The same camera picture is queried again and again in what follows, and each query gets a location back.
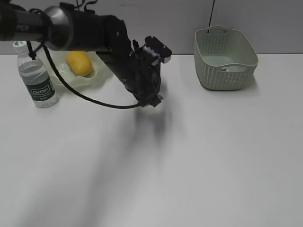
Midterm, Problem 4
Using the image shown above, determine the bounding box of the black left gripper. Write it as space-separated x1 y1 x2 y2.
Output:
134 94 163 107

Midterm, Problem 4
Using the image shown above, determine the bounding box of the yellow mango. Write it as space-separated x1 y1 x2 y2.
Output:
66 51 93 77

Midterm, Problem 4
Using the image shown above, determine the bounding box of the clear water bottle green label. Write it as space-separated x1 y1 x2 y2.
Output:
13 41 58 108

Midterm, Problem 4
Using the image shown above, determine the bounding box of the black marker pen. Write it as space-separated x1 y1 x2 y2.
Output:
132 39 140 52

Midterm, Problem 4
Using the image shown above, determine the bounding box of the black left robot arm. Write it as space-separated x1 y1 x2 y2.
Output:
0 0 172 107

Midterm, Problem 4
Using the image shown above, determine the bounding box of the pale green wavy plate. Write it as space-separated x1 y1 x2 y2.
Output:
49 50 113 88

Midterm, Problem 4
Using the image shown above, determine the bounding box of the pale green woven basket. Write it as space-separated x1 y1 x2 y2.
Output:
194 26 258 91

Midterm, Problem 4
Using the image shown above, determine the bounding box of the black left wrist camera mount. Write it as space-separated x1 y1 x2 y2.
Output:
143 35 172 66

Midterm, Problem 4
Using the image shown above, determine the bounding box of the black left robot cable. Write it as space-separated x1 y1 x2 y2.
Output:
26 9 143 109

